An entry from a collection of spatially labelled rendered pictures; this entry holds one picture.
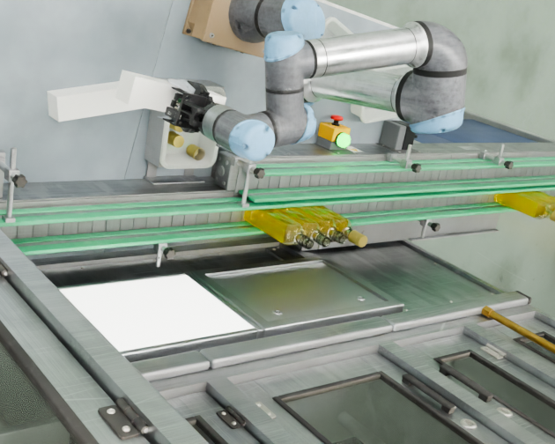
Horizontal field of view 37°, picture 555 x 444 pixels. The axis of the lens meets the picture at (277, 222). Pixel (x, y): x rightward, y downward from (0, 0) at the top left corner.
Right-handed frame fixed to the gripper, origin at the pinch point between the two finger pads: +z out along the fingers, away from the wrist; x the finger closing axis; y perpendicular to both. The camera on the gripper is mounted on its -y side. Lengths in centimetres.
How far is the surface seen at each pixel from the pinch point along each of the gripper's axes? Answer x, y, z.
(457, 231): 27, -144, 22
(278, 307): 43, -37, -13
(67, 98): 9.2, 10.9, 28.1
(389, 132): 0, -102, 30
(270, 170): 15, -45, 15
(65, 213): 34.2, 9.8, 16.6
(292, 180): 19, -60, 21
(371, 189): 16, -87, 15
